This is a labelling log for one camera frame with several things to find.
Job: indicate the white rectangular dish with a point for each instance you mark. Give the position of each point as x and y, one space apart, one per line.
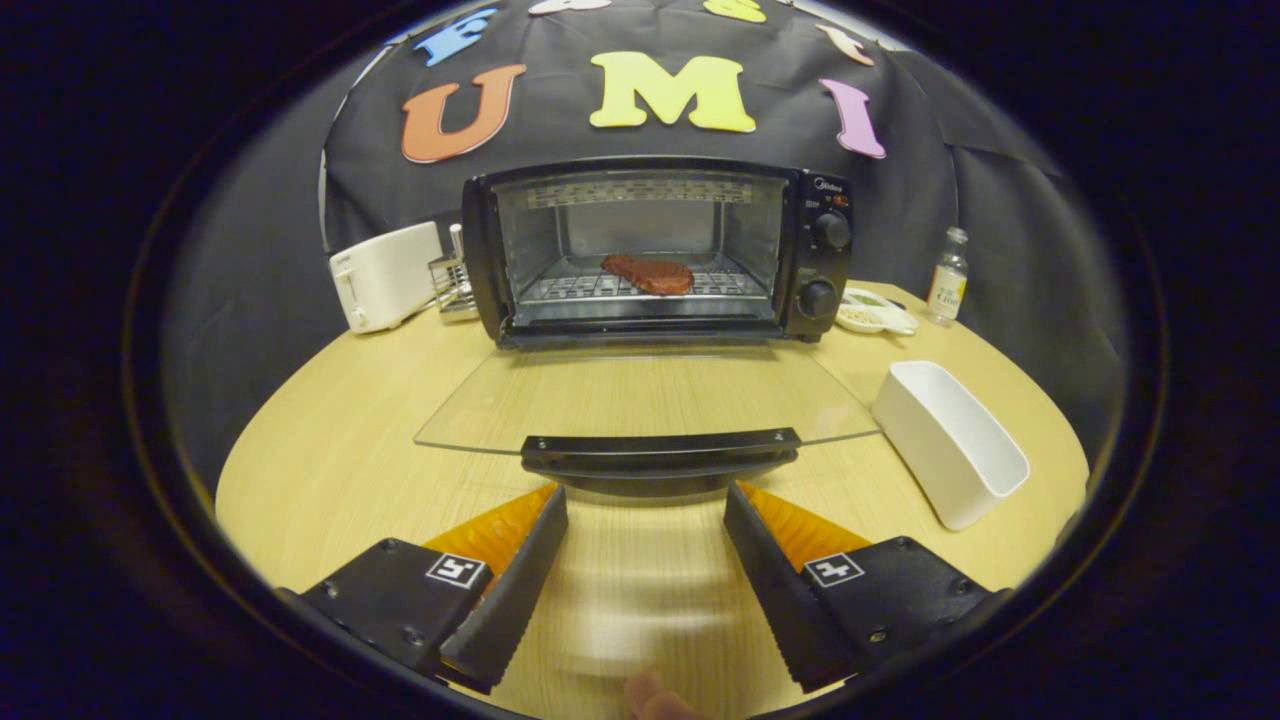
950 440

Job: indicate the brown steak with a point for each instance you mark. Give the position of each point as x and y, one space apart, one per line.
655 275

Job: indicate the white divided plate with beans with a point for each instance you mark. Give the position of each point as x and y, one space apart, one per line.
880 318

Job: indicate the black toaster oven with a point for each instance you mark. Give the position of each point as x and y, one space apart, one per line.
812 265

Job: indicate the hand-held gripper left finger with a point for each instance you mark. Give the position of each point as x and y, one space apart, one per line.
510 600

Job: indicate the clear glass bottle yellow label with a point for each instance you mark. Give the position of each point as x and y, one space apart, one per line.
947 290

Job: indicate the white bread toaster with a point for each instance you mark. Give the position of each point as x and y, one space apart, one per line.
385 275

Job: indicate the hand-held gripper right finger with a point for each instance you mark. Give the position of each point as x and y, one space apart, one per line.
790 600

